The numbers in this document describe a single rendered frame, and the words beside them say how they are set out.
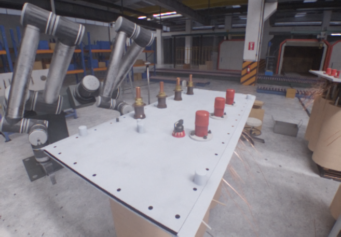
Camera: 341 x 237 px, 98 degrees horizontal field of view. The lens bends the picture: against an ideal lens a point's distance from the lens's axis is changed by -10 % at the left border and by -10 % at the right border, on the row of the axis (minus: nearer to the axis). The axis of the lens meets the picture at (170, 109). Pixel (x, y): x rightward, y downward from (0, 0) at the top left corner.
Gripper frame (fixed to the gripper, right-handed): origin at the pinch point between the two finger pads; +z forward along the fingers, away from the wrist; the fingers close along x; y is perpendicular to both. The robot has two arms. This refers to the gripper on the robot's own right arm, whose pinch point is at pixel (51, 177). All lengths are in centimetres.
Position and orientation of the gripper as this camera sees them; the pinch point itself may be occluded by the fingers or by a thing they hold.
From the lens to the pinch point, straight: 149.7
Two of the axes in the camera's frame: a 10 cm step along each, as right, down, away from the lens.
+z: 0.0, 9.5, 3.1
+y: -6.5, 2.4, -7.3
